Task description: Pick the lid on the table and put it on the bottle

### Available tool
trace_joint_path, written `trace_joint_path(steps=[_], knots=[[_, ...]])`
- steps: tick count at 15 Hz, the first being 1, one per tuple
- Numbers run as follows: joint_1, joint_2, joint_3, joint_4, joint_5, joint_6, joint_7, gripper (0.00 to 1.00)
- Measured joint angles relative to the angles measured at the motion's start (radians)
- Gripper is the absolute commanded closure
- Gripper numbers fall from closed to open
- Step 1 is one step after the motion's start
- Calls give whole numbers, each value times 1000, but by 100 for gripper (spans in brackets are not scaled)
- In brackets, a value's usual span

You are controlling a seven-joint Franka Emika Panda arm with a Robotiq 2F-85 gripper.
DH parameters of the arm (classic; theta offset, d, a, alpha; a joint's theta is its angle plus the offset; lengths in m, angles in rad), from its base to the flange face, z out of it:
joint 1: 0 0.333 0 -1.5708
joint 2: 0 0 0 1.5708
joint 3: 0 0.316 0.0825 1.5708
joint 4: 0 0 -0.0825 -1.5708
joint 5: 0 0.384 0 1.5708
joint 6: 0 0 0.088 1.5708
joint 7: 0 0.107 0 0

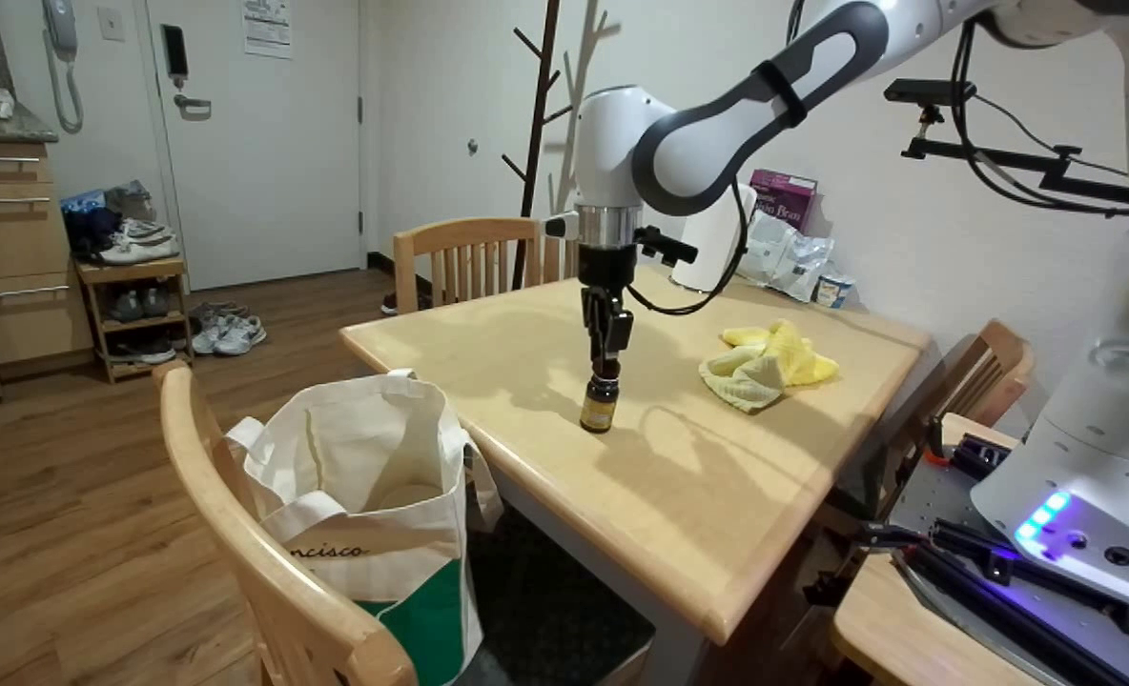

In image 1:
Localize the light wooden side table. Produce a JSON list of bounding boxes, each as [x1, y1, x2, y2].
[[827, 550, 1051, 686]]

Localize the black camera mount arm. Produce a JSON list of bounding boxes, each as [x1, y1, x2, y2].
[[901, 97, 1129, 222]]

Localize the pink box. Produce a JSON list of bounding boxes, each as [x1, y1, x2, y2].
[[750, 169, 827, 228]]

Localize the dark brown coat rack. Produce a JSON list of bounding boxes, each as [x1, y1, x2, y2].
[[499, 0, 575, 289]]

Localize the wooden shoe rack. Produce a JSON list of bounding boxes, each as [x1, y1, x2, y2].
[[72, 250, 199, 384]]

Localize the black door lock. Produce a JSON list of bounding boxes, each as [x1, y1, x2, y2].
[[161, 24, 190, 82]]

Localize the grey metal base plate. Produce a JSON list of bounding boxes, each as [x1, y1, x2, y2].
[[883, 454, 1129, 686]]

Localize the white door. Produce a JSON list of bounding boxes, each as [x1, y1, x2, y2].
[[139, 0, 364, 294]]

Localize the wooden block with black device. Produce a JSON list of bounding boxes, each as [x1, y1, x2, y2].
[[934, 409, 1023, 482]]

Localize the dark blue shoes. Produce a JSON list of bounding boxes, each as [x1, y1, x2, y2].
[[57, 185, 125, 266]]

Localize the light wooden cabinet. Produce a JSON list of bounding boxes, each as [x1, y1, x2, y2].
[[0, 105, 97, 381]]

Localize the black exterior camera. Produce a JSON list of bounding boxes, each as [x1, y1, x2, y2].
[[883, 76, 980, 110]]

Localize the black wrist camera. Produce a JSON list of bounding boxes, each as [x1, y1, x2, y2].
[[631, 222, 701, 270]]

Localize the white sneakers pair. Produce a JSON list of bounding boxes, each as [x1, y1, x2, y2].
[[95, 217, 182, 266]]

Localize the clear plastic bag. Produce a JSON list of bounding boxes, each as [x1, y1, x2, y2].
[[739, 205, 840, 306]]

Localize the yellow microfibre cloth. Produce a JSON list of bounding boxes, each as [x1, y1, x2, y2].
[[692, 316, 841, 419]]

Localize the grey shoes pair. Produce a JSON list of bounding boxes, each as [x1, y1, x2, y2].
[[102, 282, 180, 325]]

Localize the white sneaker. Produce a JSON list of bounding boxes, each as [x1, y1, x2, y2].
[[212, 313, 271, 362], [186, 306, 245, 362]]

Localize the small dark glass bottle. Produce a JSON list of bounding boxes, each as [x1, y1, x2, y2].
[[575, 370, 622, 437]]

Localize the silver door handle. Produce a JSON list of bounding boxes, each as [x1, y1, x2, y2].
[[166, 92, 216, 124]]

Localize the white wall phone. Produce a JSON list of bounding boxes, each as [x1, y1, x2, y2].
[[36, 0, 86, 138]]

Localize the black cable bundle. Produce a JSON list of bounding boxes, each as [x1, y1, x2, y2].
[[942, 16, 1129, 222]]

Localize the small white box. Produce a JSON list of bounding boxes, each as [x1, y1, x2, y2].
[[811, 270, 860, 313]]

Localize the white and green tote bag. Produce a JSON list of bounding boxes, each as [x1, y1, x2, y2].
[[222, 365, 507, 686]]

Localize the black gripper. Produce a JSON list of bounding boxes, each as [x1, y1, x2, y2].
[[575, 245, 639, 384]]

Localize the pale wooden coat rack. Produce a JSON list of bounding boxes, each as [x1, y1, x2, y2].
[[544, 0, 625, 217]]

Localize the long black bar clamp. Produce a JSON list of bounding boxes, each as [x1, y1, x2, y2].
[[901, 536, 1129, 686]]

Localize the white paper notice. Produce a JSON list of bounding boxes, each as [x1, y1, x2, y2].
[[241, 0, 297, 61]]

